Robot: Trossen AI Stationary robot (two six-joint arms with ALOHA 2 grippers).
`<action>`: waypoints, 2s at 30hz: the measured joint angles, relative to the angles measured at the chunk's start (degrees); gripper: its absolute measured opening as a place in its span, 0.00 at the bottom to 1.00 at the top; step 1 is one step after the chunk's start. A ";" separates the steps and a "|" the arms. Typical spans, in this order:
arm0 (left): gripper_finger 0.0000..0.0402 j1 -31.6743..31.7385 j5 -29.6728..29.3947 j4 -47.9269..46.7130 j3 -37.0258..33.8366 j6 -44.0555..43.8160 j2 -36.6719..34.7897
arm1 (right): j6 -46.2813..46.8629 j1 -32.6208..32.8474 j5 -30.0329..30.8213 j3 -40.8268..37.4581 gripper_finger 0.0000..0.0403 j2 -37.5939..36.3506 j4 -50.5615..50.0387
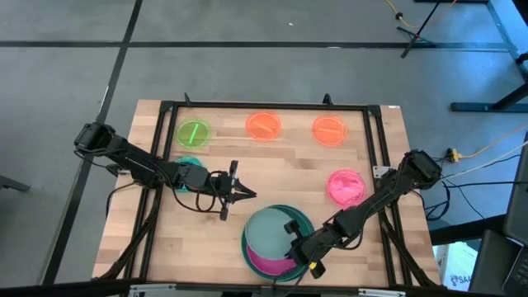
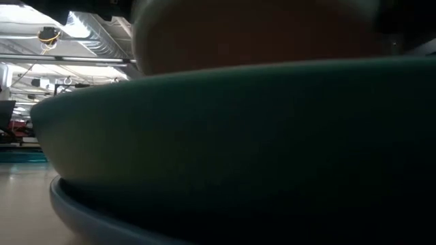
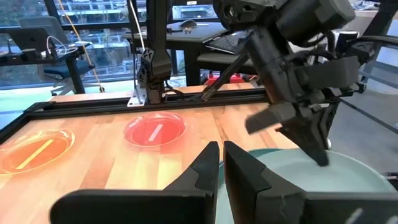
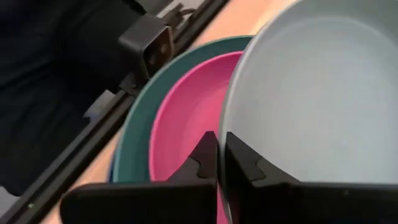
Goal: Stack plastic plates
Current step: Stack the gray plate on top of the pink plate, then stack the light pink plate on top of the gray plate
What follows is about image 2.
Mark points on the ceiling light bar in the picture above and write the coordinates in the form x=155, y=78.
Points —
x=68, y=59

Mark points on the dark green bowl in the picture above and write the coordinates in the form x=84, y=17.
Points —
x=204, y=136

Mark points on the orange round object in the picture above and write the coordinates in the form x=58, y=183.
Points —
x=255, y=34

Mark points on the blue plastic plate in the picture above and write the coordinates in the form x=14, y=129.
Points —
x=78, y=221

